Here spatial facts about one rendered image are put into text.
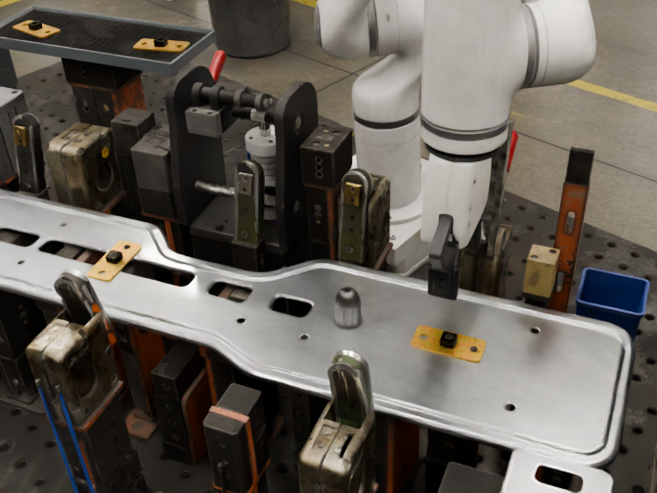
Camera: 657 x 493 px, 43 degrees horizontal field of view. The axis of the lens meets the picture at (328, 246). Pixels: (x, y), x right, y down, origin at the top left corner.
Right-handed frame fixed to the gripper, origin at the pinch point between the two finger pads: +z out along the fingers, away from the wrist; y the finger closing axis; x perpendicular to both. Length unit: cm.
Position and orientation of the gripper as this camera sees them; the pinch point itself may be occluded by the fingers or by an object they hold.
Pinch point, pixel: (455, 263)
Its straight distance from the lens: 91.2
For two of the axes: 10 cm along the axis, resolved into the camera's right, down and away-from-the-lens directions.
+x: 9.2, 2.0, -3.3
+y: -3.9, 5.6, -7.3
